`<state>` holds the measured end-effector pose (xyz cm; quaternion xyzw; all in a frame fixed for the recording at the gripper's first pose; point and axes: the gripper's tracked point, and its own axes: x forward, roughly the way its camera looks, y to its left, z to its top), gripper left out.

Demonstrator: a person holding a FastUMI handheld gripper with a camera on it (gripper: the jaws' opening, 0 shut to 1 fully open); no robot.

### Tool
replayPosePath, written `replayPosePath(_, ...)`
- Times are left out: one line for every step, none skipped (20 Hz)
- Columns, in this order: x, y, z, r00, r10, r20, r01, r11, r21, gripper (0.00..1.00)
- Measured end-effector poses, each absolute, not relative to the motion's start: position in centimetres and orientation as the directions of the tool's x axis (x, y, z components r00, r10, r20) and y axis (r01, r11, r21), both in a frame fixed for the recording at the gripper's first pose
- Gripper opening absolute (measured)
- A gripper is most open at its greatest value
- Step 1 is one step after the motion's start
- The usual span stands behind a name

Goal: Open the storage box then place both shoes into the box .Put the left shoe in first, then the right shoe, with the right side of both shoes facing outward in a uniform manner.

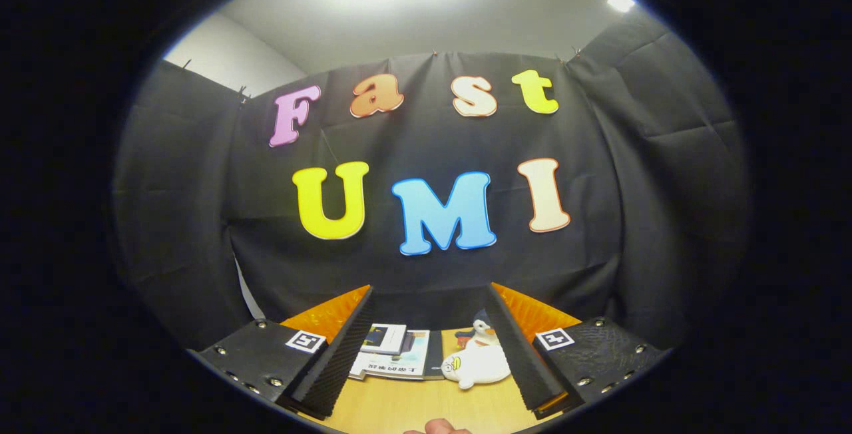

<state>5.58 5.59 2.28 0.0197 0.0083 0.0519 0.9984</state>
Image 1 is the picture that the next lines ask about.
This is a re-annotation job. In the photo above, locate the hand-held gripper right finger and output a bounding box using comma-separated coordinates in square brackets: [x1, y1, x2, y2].
[486, 282, 673, 421]

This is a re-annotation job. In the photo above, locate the black backdrop cloth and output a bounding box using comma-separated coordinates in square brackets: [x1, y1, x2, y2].
[113, 11, 753, 355]

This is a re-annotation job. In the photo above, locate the black book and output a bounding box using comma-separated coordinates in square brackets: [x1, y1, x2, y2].
[424, 331, 445, 380]

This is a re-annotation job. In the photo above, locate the white duck plush toy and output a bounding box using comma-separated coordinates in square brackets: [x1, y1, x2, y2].
[441, 341, 512, 390]

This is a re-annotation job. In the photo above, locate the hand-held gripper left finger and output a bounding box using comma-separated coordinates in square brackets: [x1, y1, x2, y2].
[188, 286, 375, 421]

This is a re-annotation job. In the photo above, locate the white titled book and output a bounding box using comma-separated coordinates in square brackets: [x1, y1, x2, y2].
[349, 331, 431, 381]

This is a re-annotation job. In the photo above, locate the grey penguin plush toy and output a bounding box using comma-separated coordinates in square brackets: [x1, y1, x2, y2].
[455, 309, 497, 345]

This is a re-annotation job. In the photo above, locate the blue picture cover book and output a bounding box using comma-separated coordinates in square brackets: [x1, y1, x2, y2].
[360, 323, 407, 356]

